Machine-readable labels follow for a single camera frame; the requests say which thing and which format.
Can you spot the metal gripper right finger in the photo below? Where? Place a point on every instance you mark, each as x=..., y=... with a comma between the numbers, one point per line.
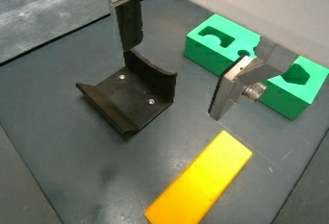
x=242, y=79

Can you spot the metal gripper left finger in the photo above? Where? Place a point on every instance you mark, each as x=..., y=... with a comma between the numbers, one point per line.
x=127, y=11

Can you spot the yellow rectangular block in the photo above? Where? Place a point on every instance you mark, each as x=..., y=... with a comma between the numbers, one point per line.
x=190, y=196

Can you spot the green foam shape board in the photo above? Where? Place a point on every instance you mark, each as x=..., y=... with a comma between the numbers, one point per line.
x=218, y=41

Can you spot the black L-shaped fixture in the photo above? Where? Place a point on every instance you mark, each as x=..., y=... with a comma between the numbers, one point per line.
x=134, y=95

